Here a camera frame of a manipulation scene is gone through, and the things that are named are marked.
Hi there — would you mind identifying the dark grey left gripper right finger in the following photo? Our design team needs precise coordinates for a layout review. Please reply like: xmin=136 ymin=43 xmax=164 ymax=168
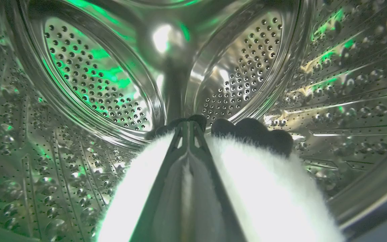
xmin=189 ymin=121 xmax=248 ymax=242

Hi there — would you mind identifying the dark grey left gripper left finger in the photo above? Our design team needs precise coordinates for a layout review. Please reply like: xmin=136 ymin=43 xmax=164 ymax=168
xmin=129 ymin=122 xmax=190 ymax=242

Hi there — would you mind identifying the stainless steel washing machine drum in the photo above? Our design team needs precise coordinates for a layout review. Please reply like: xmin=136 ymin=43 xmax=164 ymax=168
xmin=0 ymin=0 xmax=387 ymax=242

